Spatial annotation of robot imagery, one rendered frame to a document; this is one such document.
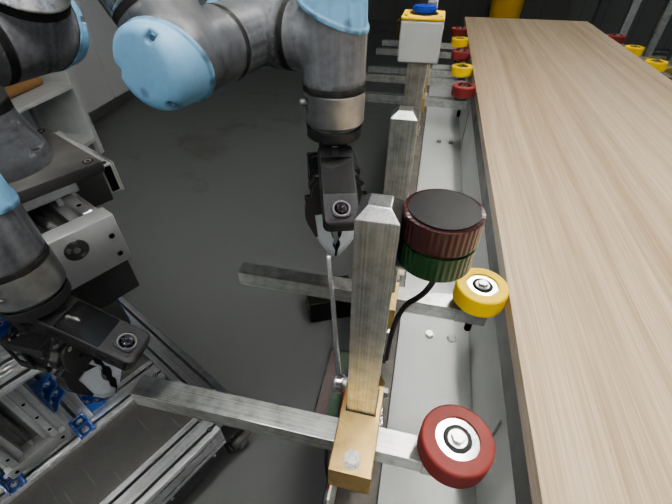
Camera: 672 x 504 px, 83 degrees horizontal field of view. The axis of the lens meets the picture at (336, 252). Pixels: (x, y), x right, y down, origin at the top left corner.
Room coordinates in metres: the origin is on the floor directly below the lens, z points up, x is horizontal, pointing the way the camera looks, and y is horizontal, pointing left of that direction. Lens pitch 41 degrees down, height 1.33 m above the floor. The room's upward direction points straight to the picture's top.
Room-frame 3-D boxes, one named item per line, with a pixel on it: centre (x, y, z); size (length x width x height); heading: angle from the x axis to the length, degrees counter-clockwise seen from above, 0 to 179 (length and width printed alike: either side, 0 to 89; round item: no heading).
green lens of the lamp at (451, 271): (0.24, -0.08, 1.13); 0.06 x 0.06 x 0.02
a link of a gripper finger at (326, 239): (0.48, 0.02, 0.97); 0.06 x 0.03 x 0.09; 7
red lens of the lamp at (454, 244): (0.24, -0.08, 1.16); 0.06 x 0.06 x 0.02
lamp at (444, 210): (0.24, -0.08, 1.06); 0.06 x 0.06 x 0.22; 77
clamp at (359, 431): (0.22, -0.03, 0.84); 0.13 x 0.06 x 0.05; 167
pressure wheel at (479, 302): (0.42, -0.23, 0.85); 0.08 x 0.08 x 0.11
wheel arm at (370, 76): (1.68, -0.31, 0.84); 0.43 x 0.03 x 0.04; 77
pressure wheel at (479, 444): (0.18, -0.13, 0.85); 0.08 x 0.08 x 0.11
